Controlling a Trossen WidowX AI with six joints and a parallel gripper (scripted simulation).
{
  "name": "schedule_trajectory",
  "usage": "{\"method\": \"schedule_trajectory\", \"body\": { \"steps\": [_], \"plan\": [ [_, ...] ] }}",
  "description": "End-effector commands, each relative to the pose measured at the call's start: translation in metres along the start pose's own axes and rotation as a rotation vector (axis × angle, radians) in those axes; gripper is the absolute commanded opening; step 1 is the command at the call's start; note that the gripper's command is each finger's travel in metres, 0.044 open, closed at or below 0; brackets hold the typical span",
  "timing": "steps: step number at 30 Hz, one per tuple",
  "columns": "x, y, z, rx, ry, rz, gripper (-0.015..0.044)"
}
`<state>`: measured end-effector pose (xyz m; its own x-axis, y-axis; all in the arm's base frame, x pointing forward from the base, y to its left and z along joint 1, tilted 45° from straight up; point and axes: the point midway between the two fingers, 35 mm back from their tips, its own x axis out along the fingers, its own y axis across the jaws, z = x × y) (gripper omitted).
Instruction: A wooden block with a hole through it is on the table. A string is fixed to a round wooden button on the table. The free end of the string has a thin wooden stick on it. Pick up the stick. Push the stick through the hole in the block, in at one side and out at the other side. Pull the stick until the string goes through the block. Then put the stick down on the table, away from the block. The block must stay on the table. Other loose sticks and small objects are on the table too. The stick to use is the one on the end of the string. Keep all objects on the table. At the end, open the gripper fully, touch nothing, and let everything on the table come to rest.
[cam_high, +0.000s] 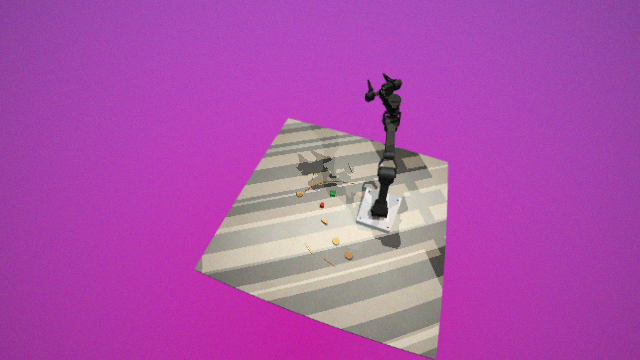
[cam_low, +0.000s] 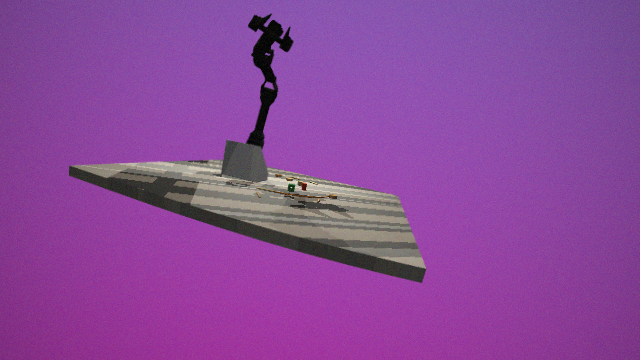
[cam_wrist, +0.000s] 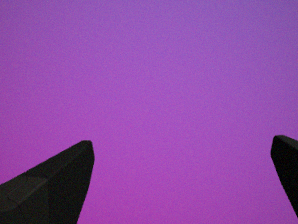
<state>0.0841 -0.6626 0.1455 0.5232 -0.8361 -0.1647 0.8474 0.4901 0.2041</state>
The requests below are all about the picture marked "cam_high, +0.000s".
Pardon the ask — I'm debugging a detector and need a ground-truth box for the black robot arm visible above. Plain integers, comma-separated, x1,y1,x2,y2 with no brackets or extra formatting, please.
371,81,402,218

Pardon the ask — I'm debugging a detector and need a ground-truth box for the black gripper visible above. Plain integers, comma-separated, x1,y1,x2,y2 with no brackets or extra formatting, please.
365,73,402,106

